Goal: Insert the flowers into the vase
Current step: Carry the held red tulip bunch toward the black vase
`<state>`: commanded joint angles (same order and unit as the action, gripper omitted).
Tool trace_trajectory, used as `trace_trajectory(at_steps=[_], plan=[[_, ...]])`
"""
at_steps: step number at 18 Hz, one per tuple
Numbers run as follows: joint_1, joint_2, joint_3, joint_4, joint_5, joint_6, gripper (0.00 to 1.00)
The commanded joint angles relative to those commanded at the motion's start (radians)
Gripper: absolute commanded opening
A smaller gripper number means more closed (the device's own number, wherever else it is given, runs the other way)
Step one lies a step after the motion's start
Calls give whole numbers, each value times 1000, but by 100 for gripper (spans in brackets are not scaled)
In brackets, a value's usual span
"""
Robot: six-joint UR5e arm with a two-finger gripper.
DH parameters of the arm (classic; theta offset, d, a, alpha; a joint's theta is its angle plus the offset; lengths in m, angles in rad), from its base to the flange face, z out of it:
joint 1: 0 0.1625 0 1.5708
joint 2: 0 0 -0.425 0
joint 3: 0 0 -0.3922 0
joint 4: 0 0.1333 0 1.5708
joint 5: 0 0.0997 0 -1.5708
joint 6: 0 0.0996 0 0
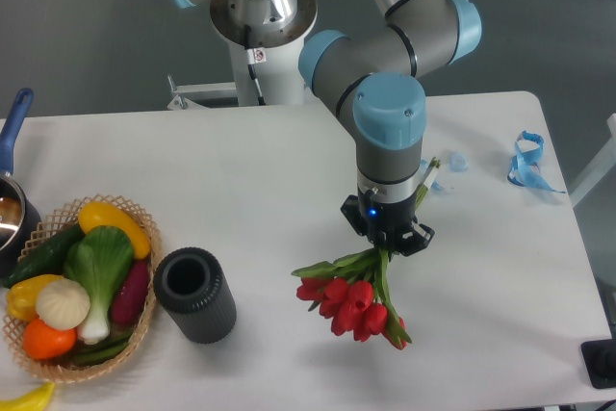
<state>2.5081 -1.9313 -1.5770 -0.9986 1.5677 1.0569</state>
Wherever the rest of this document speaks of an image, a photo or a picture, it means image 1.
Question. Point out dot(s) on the blue handled saucepan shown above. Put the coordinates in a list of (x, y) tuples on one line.
[(19, 217)]

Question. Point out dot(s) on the orange tangerine toy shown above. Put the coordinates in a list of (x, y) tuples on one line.
[(42, 342)]

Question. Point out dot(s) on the dark green cucumber toy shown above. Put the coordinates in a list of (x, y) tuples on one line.
[(46, 258)]

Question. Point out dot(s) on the black device at edge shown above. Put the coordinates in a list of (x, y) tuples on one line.
[(599, 360)]

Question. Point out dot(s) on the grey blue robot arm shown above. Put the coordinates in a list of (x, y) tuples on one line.
[(371, 86)]

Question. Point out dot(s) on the small pale blue cap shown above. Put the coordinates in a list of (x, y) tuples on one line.
[(458, 162)]

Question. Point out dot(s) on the yellow bell pepper toy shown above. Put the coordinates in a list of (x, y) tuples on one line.
[(22, 296)]

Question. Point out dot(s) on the purple sweet potato toy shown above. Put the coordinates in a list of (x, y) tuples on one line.
[(128, 303)]

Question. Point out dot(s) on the green bok choy toy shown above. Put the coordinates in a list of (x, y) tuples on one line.
[(100, 264)]

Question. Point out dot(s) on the blue ribbon tangle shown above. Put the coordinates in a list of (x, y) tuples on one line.
[(524, 170)]

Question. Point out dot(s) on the white frame at right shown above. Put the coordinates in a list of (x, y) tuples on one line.
[(601, 164)]

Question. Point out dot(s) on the blue ribbon strip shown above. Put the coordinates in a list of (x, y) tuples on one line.
[(430, 171)]

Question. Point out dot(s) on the dark grey ribbed vase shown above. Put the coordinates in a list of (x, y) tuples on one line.
[(191, 286)]

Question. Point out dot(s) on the green bean pod toy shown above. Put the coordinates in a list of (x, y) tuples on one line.
[(101, 352)]

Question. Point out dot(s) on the white steamed bun toy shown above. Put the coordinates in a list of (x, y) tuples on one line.
[(63, 304)]

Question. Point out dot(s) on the red tulip bouquet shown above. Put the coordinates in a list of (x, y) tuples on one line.
[(353, 292)]

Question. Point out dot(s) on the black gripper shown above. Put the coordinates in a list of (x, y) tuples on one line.
[(387, 223)]

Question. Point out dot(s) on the yellow banana toy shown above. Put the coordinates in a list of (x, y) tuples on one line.
[(35, 400)]

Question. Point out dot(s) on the woven wicker basket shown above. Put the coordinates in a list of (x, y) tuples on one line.
[(63, 370)]

